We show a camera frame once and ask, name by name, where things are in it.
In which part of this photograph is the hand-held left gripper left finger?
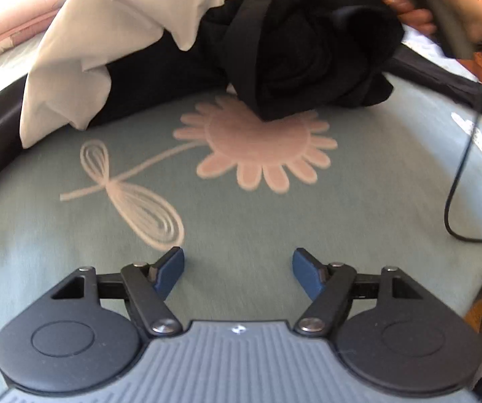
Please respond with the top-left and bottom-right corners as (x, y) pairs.
(50, 247), (185, 337)

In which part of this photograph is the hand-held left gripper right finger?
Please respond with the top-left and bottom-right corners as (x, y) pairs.
(292, 249), (428, 337)

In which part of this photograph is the black and white hooded jacket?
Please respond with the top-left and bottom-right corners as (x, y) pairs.
(0, 0), (482, 208)

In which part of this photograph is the pink floral folded quilt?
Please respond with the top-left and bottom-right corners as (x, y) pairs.
(0, 0), (74, 72)

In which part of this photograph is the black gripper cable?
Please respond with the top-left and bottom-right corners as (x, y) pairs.
(444, 88), (482, 243)

